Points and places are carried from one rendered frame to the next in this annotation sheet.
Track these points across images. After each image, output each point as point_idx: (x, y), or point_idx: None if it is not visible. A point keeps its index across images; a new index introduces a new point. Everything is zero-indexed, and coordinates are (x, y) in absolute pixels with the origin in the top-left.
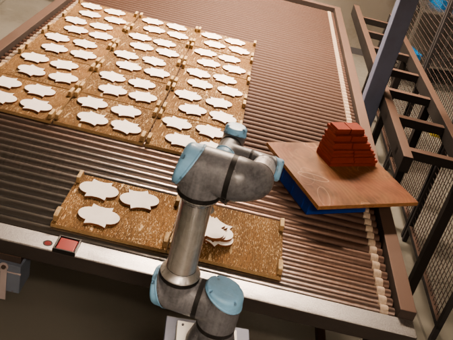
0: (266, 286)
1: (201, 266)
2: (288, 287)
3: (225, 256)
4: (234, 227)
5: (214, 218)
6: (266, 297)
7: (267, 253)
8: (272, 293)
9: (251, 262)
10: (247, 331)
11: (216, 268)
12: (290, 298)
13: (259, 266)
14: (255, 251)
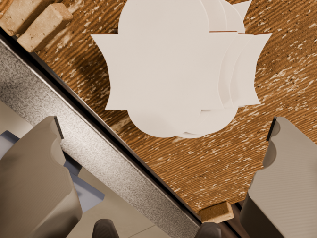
0: (170, 201)
1: (96, 118)
2: (198, 217)
3: (155, 141)
4: (285, 81)
5: (243, 49)
6: (149, 210)
7: (244, 178)
8: (163, 212)
9: (189, 175)
10: (98, 202)
11: (121, 140)
12: (179, 225)
13: (192, 188)
14: (229, 163)
